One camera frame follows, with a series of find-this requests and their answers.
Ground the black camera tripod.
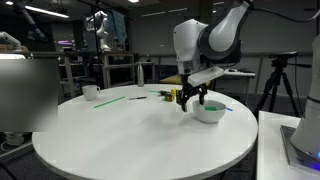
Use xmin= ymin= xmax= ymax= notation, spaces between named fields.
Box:
xmin=253 ymin=58 xmax=313 ymax=118

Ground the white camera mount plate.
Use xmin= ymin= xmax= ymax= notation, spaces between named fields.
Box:
xmin=187 ymin=65 xmax=225 ymax=88

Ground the white ceramic bowl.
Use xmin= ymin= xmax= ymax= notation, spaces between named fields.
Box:
xmin=192 ymin=99 xmax=227 ymax=125

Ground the long green straw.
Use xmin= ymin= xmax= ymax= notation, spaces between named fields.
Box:
xmin=93 ymin=96 xmax=127 ymax=109

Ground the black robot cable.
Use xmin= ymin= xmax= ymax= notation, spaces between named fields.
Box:
xmin=249 ymin=5 xmax=320 ymax=24

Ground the steel water bottle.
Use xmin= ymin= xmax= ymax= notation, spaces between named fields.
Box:
xmin=137 ymin=61 xmax=145 ymax=88

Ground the wooden desk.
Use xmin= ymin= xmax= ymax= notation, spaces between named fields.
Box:
xmin=159 ymin=73 xmax=183 ymax=86

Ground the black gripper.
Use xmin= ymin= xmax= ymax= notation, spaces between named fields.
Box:
xmin=176 ymin=74 xmax=210 ymax=113

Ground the ceiling light strip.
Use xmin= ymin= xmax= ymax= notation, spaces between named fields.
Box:
xmin=4 ymin=0 xmax=70 ymax=19

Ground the multicolour puzzle cube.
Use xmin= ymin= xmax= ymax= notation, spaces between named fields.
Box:
xmin=164 ymin=92 xmax=176 ymax=103

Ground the hanging blue cloth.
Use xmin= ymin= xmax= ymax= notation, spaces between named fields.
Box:
xmin=107 ymin=9 xmax=128 ymax=44

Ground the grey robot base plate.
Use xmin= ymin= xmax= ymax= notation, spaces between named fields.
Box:
xmin=279 ymin=124 xmax=320 ymax=176

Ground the white office desk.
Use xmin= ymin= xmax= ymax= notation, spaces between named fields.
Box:
xmin=213 ymin=68 xmax=256 ymax=101

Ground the white mug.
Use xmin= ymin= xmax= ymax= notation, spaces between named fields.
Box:
xmin=81 ymin=84 xmax=101 ymax=102

